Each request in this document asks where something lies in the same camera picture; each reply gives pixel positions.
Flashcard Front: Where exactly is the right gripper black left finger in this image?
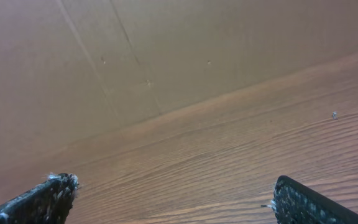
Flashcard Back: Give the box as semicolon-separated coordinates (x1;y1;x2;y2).
0;173;79;224

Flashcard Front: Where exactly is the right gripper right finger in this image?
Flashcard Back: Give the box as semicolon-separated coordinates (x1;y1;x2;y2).
270;175;358;224

